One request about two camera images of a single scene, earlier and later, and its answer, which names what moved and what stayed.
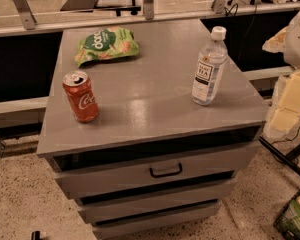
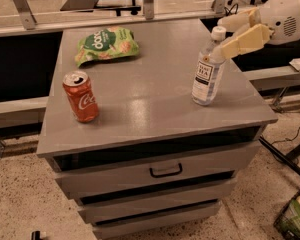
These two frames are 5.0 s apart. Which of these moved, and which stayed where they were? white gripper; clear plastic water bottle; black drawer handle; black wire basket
Moved: white gripper
Stayed: black wire basket; black drawer handle; clear plastic water bottle
